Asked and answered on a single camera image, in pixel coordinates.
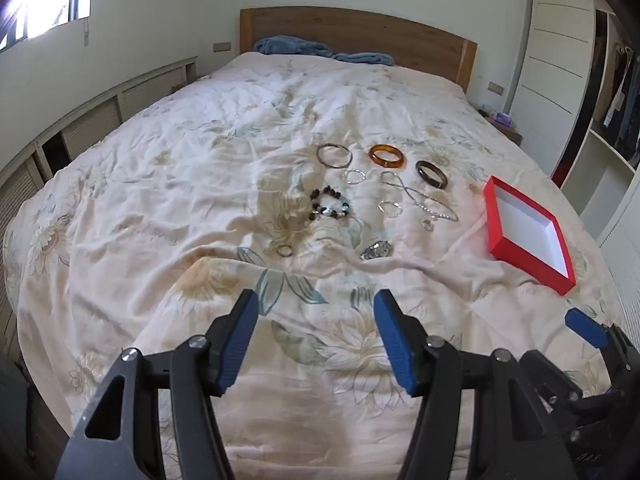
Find blue pillow left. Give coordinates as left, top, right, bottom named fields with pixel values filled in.
left=252, top=35, right=335, bottom=58

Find wooden nightstand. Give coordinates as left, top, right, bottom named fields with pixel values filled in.
left=477, top=107, right=523, bottom=146

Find amber bangle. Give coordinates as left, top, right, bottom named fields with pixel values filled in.
left=369, top=144, right=405, bottom=169

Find small blue blanket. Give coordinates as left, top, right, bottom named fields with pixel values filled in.
left=334, top=51, right=396, bottom=67

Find hanging clothes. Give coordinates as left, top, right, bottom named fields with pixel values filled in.
left=595, top=40, right=640, bottom=171

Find low slatted wall cabinet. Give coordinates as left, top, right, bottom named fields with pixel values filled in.
left=0, top=56, right=198, bottom=361

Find dark brown bangle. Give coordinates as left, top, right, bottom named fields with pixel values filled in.
left=415, top=160, right=449, bottom=190

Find black and white bead bracelet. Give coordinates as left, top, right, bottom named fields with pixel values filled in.
left=310, top=186, right=351, bottom=221

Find wooden headboard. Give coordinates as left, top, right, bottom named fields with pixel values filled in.
left=239, top=7, right=478, bottom=95

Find thin silver bangle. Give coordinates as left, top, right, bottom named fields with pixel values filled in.
left=316, top=143, right=352, bottom=170

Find red cloth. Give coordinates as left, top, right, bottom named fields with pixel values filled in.
left=550, top=157, right=571, bottom=188

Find window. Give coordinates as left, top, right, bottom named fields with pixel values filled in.
left=0, top=0, right=113, bottom=53

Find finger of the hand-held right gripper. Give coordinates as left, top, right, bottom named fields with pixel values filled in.
left=565, top=308, right=640, bottom=393
left=520, top=350, right=583, bottom=411

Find red jewelry box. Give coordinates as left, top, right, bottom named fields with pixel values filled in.
left=483, top=175, right=577, bottom=296

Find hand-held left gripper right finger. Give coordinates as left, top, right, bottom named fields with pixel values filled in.
left=372, top=288, right=568, bottom=480

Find silver chain necklace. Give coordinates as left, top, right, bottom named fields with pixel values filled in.
left=379, top=171, right=459, bottom=222

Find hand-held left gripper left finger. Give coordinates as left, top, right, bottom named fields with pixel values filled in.
left=54, top=288, right=261, bottom=480

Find white wardrobe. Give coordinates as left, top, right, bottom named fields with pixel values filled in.
left=510, top=0, right=640, bottom=261

